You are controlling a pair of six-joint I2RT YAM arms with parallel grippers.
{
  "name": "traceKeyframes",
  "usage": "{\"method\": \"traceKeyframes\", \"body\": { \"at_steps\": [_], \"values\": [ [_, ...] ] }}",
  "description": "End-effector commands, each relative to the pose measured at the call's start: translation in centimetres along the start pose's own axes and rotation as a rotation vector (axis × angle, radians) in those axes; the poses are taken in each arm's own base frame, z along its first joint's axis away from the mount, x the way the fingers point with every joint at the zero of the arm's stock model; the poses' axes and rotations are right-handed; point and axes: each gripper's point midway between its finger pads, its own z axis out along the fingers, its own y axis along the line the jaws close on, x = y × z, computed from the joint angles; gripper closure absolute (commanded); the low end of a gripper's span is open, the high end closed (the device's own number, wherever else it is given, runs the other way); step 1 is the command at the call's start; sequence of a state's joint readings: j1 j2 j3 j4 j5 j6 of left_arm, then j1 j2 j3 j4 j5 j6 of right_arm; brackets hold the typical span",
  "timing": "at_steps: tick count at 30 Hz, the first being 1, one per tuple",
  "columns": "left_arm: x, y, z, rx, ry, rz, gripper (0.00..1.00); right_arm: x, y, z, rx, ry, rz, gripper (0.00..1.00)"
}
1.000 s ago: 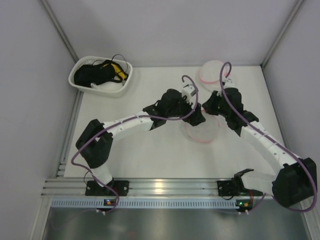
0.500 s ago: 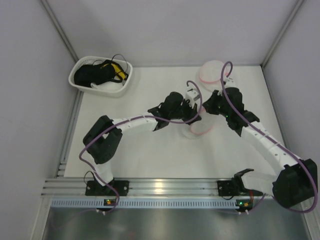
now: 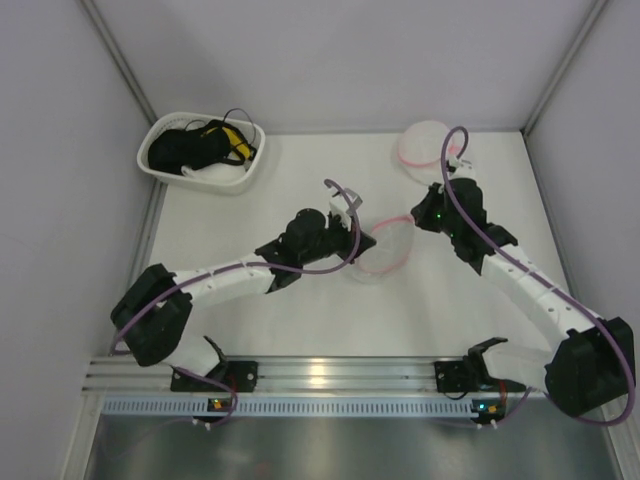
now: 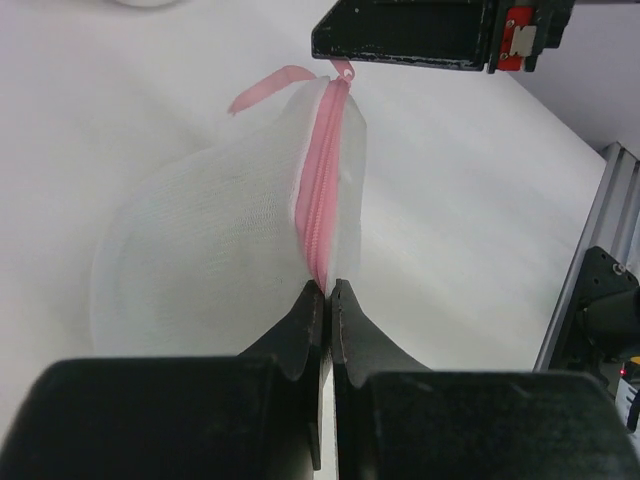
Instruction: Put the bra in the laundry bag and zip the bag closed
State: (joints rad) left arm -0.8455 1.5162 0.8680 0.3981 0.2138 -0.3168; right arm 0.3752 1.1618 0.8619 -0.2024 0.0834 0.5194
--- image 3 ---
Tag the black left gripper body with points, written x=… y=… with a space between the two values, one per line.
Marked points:
x=345 y=239

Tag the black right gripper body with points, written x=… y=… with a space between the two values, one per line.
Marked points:
x=426 y=211

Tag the white mesh laundry bag front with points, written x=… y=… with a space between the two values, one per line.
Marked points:
x=394 y=238

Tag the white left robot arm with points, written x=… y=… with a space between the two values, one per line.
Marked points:
x=151 y=318

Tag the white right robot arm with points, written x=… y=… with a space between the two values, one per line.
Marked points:
x=587 y=361

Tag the white plastic laundry basket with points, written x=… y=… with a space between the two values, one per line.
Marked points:
x=217 y=179

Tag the yellow black garment in basket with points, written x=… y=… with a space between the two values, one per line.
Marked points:
x=235 y=146

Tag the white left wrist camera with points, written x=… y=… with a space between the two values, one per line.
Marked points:
x=344 y=206

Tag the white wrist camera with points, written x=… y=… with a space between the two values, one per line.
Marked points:
x=458 y=168
x=344 y=206

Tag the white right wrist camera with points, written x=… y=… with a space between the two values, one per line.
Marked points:
x=458 y=168

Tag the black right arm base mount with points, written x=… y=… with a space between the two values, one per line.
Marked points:
x=462 y=376

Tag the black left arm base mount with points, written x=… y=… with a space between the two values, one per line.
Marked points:
x=239 y=375

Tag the aluminium corner post right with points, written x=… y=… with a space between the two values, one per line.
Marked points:
x=587 y=24

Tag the aluminium corner post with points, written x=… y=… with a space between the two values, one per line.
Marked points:
x=108 y=40
x=587 y=24

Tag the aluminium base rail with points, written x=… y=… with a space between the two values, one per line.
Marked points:
x=282 y=376

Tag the grey slotted cable duct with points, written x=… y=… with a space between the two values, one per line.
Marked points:
x=291 y=407

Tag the aluminium corner post left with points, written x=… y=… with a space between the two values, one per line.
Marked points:
x=108 y=40

